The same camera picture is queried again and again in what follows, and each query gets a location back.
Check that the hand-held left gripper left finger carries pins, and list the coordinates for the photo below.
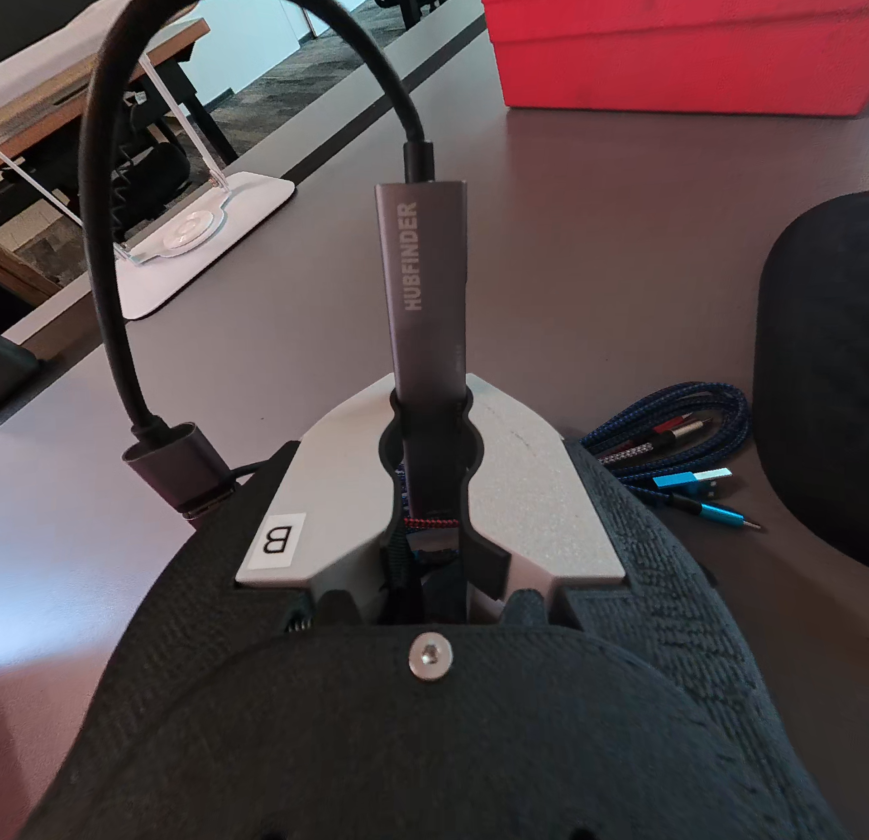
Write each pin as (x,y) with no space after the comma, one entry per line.
(319,501)

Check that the wooden desk with black legs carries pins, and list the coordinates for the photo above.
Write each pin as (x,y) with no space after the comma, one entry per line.
(183,39)

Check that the white tablet stand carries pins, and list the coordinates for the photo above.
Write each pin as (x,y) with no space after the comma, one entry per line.
(251,199)

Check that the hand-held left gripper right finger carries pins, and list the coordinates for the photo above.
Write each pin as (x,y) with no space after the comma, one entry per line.
(543,507)

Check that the red plastic bin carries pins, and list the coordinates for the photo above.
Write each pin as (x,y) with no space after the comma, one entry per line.
(679,53)

